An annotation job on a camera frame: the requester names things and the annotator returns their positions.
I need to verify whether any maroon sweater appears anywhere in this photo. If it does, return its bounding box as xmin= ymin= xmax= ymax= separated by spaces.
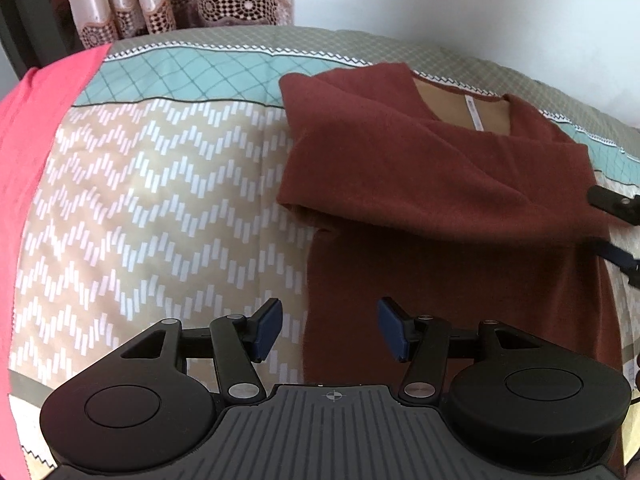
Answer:
xmin=277 ymin=62 xmax=631 ymax=478

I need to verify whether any dark wooden furniture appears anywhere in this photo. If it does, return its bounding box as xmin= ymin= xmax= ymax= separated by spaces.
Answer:
xmin=0 ymin=0 xmax=81 ymax=86

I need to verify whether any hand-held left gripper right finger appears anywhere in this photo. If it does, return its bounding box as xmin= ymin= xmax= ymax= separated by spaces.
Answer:
xmin=377 ymin=296 xmax=543 ymax=407

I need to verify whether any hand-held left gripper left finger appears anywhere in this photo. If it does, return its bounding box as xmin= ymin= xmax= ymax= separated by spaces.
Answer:
xmin=120 ymin=298 xmax=283 ymax=407

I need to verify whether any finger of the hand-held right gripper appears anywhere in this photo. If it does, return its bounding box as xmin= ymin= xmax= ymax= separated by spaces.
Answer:
xmin=595 ymin=239 xmax=640 ymax=288
xmin=589 ymin=185 xmax=640 ymax=223

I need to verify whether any patterned bedsheet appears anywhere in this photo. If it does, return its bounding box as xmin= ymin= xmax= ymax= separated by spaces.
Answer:
xmin=10 ymin=25 xmax=640 ymax=471

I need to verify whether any pink blanket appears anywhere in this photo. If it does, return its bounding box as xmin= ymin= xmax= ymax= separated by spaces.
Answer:
xmin=0 ymin=42 xmax=113 ymax=480

